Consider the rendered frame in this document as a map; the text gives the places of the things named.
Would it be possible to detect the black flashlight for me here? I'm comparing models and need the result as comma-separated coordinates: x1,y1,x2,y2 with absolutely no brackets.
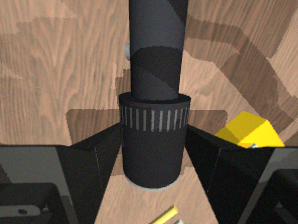
118,0,191,192

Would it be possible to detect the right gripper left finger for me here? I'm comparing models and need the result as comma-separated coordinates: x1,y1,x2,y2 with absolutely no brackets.
0,122,121,224

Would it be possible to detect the yellow stick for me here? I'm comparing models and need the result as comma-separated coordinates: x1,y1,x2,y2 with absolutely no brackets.
151,205,178,224

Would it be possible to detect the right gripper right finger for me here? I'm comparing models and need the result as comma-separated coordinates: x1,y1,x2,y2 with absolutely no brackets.
185,124,298,224

